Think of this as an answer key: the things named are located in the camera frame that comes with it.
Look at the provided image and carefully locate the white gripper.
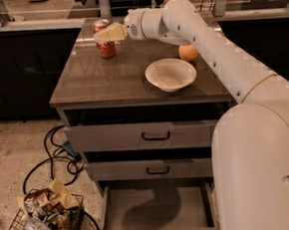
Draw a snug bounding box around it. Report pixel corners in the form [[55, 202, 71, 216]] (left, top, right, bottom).
[[94, 9, 145, 43]]

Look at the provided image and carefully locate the red coke can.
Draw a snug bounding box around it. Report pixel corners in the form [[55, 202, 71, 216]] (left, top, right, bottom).
[[93, 19, 116, 59]]

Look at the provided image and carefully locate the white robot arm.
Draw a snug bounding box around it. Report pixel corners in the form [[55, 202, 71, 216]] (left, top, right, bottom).
[[94, 0, 289, 230]]

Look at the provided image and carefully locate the grey drawer cabinet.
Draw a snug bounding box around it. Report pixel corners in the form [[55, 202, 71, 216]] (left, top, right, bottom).
[[42, 7, 251, 230]]

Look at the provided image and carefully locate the top grey drawer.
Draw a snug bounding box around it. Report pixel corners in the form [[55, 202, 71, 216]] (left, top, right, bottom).
[[64, 119, 216, 153]]

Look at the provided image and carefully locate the grey drawer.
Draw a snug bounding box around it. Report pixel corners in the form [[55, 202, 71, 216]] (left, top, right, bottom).
[[100, 178, 219, 230], [64, 119, 216, 153], [86, 158, 213, 182]]

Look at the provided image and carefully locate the middle grey drawer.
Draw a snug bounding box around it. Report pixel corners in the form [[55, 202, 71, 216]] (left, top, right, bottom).
[[86, 158, 213, 182]]

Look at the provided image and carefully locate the bottom grey drawer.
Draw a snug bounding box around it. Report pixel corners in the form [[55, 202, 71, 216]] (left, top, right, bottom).
[[100, 178, 219, 230]]

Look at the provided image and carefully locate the white paper bowl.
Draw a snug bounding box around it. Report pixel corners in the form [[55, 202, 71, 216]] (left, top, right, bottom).
[[145, 58, 197, 93]]

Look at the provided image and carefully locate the orange fruit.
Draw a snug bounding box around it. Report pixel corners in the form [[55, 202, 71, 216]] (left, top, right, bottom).
[[178, 45, 198, 63]]

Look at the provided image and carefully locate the brown snack bag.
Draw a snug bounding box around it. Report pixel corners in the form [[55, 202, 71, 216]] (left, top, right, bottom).
[[15, 176, 81, 220]]

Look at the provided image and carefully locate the black cable behind cabinet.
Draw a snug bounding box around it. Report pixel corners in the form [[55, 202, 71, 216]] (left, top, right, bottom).
[[196, 0, 215, 13]]

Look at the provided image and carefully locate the black floor cable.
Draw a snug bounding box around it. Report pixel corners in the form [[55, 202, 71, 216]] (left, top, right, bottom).
[[17, 122, 101, 230]]

